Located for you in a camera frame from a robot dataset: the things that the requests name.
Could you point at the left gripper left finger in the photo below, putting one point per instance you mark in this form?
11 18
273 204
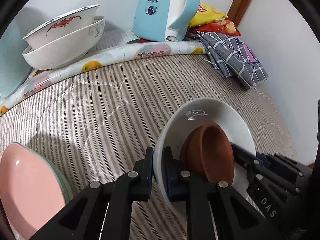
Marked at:
102 211

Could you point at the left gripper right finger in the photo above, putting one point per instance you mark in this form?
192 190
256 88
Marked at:
213 211

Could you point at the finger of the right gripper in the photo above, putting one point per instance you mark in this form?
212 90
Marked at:
247 157

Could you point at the green square plate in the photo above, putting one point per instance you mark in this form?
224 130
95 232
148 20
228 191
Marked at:
61 179

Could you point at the small brown bowl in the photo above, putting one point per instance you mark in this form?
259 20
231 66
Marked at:
208 152

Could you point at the pink square plate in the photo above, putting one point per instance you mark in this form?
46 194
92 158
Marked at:
30 193

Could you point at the white round bowl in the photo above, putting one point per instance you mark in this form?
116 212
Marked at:
188 117

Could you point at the striped quilted table cover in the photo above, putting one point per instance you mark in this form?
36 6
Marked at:
95 125

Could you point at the grey checked folded cloth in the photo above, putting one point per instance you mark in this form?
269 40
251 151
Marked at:
231 56

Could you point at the orange snack bag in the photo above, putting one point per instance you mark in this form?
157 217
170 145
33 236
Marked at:
222 26

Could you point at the rolled fruit print mat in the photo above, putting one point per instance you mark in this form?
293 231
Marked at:
101 58

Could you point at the yellow chips bag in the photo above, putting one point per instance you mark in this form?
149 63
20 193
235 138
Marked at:
206 14

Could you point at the large white porcelain bowl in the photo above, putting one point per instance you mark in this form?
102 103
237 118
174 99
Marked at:
67 49

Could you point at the light blue thermos jug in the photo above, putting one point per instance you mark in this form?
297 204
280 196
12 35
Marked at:
14 69

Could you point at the light blue electric kettle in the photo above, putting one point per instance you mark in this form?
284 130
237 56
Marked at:
164 20

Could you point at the blue patterned porcelain bowl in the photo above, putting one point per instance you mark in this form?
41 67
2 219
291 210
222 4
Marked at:
60 26

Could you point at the brown wooden door frame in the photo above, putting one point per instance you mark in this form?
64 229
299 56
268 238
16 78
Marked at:
237 10

